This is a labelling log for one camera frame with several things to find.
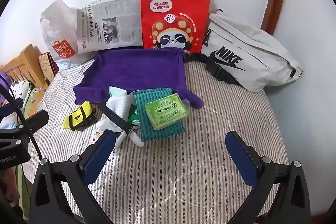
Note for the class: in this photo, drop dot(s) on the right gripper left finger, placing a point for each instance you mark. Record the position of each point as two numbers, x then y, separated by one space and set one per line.
95 156

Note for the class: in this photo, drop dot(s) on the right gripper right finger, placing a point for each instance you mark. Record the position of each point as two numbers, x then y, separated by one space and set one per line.
246 159

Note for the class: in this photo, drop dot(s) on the teal ribbed sponge cloth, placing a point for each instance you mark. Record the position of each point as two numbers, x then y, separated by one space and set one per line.
142 97

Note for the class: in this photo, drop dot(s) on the mint green microfiber cloth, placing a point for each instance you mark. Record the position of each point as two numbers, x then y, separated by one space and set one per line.
115 91

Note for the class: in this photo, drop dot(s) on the green cassette tissue pack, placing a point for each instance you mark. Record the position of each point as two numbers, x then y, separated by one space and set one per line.
166 111

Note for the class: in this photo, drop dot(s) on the small snack sachet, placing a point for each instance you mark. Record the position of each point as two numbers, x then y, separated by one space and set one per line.
94 137

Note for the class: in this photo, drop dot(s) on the striped quilted bed cover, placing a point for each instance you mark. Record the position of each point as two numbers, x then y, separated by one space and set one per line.
191 178

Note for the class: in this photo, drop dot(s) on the green white packet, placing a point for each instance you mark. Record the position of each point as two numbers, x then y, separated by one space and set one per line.
133 117

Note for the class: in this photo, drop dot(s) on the wooden bedside furniture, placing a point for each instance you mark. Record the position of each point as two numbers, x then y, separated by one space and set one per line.
26 66

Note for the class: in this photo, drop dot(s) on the red framed box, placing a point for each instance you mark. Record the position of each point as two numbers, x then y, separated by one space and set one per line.
48 66

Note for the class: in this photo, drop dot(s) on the purple towel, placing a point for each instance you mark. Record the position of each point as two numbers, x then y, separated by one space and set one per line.
132 70

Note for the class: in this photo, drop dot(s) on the white Nike waist bag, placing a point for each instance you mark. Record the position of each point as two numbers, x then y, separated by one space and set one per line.
238 53

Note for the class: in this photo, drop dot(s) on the white Miniso plastic bag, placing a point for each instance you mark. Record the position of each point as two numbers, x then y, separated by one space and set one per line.
58 23

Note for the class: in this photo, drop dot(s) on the folded newspaper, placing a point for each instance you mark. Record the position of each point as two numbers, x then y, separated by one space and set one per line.
109 24

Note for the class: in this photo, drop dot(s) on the red paper shopping bag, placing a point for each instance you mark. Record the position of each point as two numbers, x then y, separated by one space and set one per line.
174 23

